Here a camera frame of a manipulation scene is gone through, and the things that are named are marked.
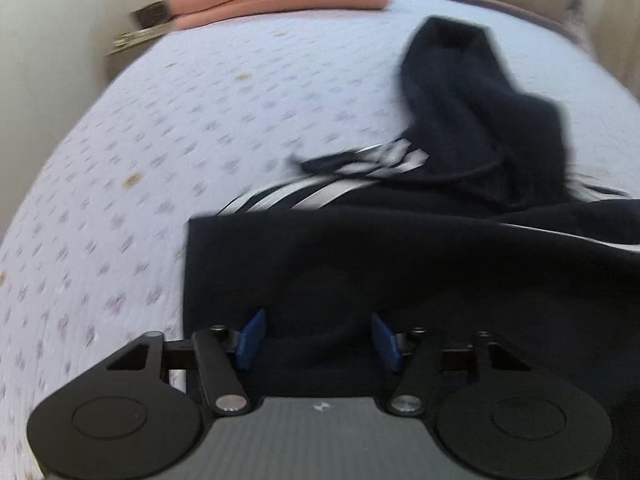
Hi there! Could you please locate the brown patterned pouch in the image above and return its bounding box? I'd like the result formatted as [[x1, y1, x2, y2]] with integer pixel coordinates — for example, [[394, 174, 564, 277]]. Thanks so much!
[[130, 0, 171, 29]]

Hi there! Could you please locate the cream pleated curtain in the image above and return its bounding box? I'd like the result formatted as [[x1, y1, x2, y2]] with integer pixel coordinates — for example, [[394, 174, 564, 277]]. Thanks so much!
[[586, 0, 640, 99]]

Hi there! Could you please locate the navy hoodie with white stripes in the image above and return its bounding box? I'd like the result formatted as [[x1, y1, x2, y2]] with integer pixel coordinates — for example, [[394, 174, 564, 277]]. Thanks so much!
[[183, 18, 639, 406]]

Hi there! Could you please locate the wooden nightstand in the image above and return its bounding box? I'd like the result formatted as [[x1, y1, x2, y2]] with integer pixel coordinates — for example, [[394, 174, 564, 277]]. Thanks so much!
[[105, 23, 172, 81]]

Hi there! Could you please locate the lilac floral quilted bedspread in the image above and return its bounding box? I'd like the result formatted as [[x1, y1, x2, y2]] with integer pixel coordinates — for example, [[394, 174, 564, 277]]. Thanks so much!
[[1, 0, 639, 479]]

